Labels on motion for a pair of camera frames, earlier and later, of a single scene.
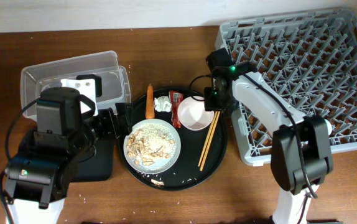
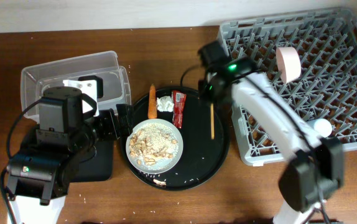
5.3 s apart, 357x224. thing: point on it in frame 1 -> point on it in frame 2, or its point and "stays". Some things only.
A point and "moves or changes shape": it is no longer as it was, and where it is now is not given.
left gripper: x=112 y=130 stays
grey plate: x=153 y=147 stays
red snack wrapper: x=175 y=97 stays
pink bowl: x=192 y=114 -> x=289 y=61
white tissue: x=162 y=103 stays
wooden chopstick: x=208 y=139 moves or changes shape
